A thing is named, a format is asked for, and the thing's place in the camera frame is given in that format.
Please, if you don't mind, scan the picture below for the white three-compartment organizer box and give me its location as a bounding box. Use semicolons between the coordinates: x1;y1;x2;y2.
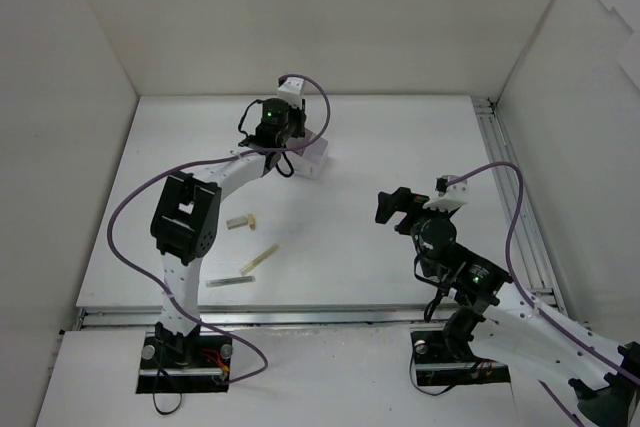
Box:
287;129;329;180

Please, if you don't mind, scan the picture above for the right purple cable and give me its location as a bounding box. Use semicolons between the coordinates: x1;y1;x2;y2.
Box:
439;161;640;423

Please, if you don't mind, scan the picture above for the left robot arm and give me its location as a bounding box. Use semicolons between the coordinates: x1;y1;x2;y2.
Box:
151;94;306;367

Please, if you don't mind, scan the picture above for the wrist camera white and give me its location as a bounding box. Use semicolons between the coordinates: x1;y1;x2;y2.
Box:
277;75;306;110
423;175;470;213

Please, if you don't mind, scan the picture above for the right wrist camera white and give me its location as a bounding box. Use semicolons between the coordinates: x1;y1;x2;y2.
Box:
423;175;470;213

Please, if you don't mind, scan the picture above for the yellow highlighter pen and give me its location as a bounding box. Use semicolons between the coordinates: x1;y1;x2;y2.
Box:
239;243;280;276

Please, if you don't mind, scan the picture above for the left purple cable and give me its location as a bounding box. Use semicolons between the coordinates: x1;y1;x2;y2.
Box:
107;71;333;388

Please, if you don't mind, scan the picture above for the aluminium frame rail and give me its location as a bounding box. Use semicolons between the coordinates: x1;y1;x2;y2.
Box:
74;96;631;427

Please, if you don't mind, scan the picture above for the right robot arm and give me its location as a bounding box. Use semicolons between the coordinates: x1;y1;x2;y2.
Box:
375;187;639;426

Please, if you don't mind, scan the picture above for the purple cable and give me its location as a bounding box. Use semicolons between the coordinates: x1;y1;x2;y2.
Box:
439;161;640;423
107;71;333;388

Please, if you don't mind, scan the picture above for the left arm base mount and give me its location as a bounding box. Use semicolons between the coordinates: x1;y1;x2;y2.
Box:
136;333;233;394

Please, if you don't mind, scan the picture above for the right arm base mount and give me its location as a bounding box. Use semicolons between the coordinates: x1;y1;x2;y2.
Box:
409;330;511;397

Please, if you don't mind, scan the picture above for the yellow eraser with sleeve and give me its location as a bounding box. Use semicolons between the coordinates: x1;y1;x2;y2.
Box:
226;214;257;230

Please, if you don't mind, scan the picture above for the green highlighter pen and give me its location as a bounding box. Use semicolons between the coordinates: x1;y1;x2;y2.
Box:
205;275;255;288

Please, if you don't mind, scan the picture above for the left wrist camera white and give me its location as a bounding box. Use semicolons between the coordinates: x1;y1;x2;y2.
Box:
277;75;306;110

